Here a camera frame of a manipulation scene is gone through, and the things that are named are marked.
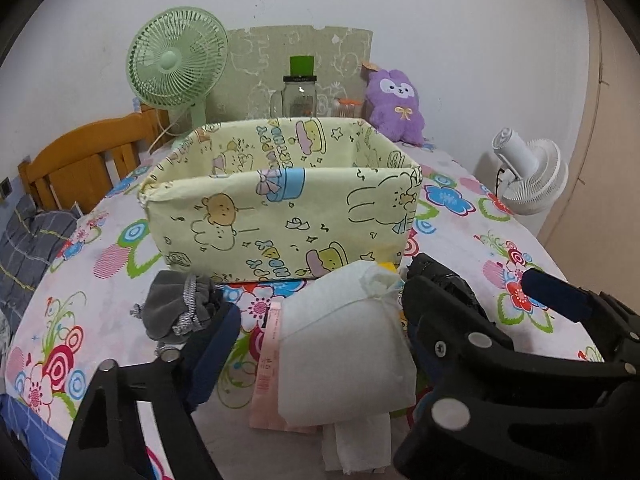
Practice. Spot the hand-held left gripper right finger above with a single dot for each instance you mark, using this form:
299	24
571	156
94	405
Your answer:
413	337

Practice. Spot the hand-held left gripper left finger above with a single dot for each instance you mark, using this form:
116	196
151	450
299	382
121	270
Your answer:
217	350

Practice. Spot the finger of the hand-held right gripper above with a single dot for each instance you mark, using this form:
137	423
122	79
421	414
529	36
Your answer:
470	375
555	291

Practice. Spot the pink packet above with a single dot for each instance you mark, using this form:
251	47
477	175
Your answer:
267	360

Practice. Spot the white non-woven bag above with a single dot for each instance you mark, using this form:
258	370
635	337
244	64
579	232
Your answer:
345	345

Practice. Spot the yellow cartoon tissue packet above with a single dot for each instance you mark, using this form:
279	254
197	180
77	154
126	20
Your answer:
387	264

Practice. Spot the yellow cartoon fabric storage box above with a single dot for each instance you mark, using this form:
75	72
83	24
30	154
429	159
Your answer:
260	225

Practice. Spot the white desk fan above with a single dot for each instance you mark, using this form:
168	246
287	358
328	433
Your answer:
535	175

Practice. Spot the beige wooden door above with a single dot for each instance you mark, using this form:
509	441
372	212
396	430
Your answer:
605	135

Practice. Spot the grey plaid bedding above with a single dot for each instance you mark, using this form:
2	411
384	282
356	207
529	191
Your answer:
30	250

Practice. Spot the purple plush rabbit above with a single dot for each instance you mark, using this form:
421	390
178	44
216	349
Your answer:
395	105

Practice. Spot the cotton swab box orange lid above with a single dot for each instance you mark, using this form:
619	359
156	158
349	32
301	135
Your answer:
347	108

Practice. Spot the glass mug jar black lid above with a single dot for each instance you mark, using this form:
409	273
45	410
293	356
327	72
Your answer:
299	97

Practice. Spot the green desk fan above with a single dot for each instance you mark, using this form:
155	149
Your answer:
172	60

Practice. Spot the green plastic cup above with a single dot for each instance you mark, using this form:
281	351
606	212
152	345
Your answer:
301	65

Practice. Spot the beige cartoon board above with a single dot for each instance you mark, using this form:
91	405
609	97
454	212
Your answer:
345	50

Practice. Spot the dark wall socket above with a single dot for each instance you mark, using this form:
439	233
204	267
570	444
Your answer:
5	188

